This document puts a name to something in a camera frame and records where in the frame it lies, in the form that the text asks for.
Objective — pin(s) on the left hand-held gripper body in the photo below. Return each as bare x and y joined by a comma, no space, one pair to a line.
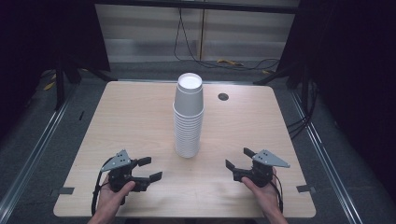
120,160

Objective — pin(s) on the black stand legs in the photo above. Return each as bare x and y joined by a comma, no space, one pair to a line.
59,87
274,76

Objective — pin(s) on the round dark table grommet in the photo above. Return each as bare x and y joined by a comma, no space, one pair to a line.
223,96

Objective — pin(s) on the person's left hand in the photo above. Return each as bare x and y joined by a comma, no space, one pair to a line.
110,200

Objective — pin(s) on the person's right hand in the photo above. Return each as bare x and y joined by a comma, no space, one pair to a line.
267,196

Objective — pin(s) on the grey tape strip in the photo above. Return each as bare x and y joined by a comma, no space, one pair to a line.
305,188
66,190

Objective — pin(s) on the yellow tape piece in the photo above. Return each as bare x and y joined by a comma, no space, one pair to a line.
49,86

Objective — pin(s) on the stack of white paper cups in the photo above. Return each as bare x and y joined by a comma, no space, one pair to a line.
188,124

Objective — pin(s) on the thin vertical pole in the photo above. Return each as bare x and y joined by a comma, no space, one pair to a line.
202,34

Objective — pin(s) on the metal floor rail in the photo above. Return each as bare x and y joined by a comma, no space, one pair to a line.
323,155
37,146

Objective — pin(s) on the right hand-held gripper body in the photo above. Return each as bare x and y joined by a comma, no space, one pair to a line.
268,158

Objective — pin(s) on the long yellow strip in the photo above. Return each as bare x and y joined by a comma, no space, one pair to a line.
229,62

